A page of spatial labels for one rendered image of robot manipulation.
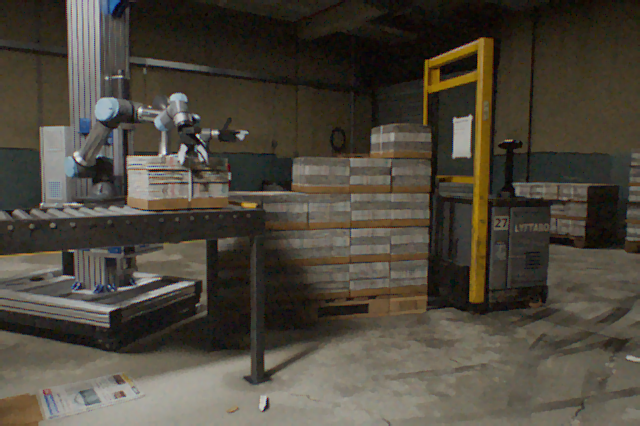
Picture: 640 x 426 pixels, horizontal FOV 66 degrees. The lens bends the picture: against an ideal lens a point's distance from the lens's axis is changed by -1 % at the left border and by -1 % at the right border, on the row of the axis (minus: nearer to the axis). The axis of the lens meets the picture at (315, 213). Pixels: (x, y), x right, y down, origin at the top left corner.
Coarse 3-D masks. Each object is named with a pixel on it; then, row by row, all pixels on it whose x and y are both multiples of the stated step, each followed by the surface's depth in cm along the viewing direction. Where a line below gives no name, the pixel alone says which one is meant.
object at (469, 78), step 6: (474, 72) 332; (456, 78) 352; (462, 78) 345; (468, 78) 339; (474, 78) 332; (438, 84) 375; (444, 84) 367; (450, 84) 360; (456, 84) 352; (462, 84) 347; (432, 90) 383; (438, 90) 375; (444, 90) 374
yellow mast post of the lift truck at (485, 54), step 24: (480, 48) 323; (480, 72) 323; (480, 96) 324; (480, 120) 325; (480, 144) 326; (480, 168) 328; (480, 192) 329; (480, 216) 331; (480, 240) 333; (480, 264) 334; (480, 288) 336
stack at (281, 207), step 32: (256, 192) 333; (288, 192) 334; (224, 256) 300; (288, 256) 313; (320, 256) 319; (224, 288) 303; (288, 288) 315; (320, 288) 321; (352, 288) 328; (224, 320) 304; (288, 320) 317; (320, 320) 323
